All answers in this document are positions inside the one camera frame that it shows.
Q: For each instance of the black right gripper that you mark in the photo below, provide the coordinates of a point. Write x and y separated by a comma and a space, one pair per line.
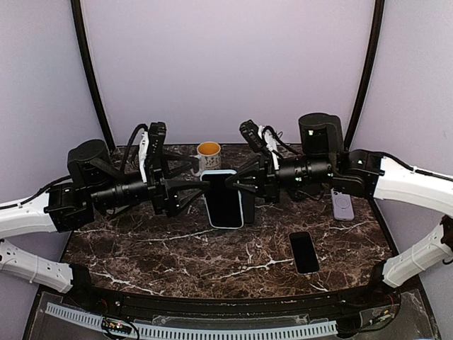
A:
263, 171

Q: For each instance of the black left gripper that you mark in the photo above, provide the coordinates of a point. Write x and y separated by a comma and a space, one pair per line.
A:
159, 194

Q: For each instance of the clear magsafe phone case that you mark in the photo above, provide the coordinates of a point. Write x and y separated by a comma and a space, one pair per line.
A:
306, 272

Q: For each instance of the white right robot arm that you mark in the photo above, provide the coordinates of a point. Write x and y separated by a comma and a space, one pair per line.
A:
360, 173

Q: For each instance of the black phone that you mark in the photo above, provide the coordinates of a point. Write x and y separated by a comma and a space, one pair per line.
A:
248, 207
304, 253

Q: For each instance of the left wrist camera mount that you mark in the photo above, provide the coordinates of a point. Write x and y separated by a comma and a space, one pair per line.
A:
150, 147

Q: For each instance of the white mug orange inside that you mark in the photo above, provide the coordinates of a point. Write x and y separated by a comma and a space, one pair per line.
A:
209, 157

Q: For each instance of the black phone case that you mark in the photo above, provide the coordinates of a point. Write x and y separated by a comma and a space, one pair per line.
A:
299, 196

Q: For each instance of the white slotted cable duct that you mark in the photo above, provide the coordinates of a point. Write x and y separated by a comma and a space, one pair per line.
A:
115, 328

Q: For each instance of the black left frame post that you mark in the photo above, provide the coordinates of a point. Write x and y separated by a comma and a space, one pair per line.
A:
85, 54

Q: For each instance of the black front table rail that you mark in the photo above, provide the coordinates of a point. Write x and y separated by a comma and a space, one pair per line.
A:
343, 304

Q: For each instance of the black frame post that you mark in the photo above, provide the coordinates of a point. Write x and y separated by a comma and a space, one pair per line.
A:
374, 35
85, 54

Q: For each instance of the black right frame post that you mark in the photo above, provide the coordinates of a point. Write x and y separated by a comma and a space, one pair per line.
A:
374, 35

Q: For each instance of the lilac phone case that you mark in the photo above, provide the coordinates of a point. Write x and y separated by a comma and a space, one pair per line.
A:
342, 206

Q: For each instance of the light blue phone case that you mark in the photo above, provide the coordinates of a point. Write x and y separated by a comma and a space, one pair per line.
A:
212, 171

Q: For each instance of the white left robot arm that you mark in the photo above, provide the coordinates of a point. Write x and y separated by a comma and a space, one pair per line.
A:
93, 185

